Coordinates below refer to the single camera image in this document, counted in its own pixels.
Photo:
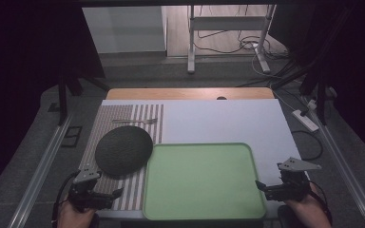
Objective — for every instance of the green tray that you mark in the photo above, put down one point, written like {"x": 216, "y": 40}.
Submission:
{"x": 202, "y": 180}

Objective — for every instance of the dark curtain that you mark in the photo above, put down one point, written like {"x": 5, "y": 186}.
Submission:
{"x": 28, "y": 63}
{"x": 351, "y": 63}

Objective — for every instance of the white cabinet panel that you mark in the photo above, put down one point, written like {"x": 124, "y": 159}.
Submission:
{"x": 123, "y": 30}

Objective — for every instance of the wooden table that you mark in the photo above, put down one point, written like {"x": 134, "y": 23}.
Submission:
{"x": 183, "y": 93}

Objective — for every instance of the person's right hand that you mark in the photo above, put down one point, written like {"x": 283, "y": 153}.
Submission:
{"x": 310, "y": 210}

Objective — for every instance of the silver fork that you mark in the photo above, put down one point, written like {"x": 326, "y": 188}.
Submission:
{"x": 136, "y": 121}

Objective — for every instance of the black stand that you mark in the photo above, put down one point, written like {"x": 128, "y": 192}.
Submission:
{"x": 320, "y": 98}
{"x": 64, "y": 95}

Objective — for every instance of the dark round plate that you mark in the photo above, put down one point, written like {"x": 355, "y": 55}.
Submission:
{"x": 123, "y": 150}

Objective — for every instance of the white power strip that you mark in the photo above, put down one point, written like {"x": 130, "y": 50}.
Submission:
{"x": 304, "y": 120}

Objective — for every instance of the person's left hand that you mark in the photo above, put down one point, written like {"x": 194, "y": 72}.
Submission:
{"x": 72, "y": 218}

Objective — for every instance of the aluminium rail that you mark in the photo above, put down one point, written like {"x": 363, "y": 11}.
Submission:
{"x": 345, "y": 171}
{"x": 41, "y": 171}

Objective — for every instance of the white metal stand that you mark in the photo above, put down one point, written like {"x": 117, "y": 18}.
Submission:
{"x": 225, "y": 22}

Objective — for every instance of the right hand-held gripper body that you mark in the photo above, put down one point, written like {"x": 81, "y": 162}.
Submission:
{"x": 294, "y": 182}

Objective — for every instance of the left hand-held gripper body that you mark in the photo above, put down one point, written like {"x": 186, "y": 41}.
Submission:
{"x": 81, "y": 186}

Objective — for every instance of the striped placemat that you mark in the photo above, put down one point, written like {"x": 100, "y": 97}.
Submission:
{"x": 123, "y": 117}

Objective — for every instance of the white table cover board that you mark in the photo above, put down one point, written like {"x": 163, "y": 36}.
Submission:
{"x": 228, "y": 122}

